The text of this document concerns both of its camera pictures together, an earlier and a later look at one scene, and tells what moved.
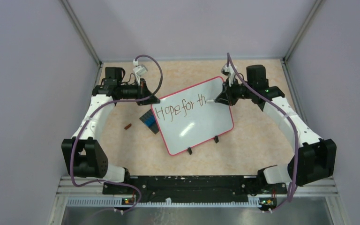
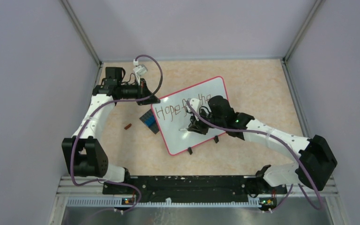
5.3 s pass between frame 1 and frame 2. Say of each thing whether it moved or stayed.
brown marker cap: stayed
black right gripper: moved
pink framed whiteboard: stayed
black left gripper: stayed
